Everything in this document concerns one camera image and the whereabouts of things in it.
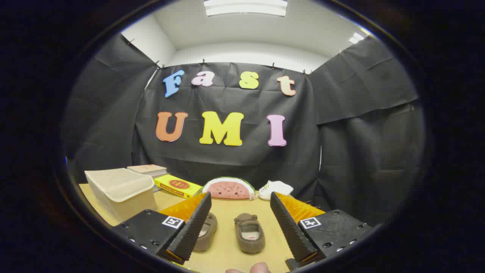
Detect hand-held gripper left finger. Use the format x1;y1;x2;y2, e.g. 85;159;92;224
112;192;212;265

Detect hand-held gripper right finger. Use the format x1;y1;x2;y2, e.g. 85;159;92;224
270;191;374;270

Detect brown fuzzy shoe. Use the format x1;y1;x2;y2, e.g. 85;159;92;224
193;212;218;252
234;213;266;254

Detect cream storage box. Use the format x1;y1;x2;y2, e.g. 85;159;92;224
84;168;157;223

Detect white plush toy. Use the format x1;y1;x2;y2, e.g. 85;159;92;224
258;180;294;201

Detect yellow book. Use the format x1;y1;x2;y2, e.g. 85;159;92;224
153;174;203;199

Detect watermelon slice plush toy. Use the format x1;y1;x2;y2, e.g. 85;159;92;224
202;177;256;200

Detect beige book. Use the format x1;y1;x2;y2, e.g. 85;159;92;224
127;164;167;176

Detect large ceiling light panel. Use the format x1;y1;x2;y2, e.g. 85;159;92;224
203;0;288;17

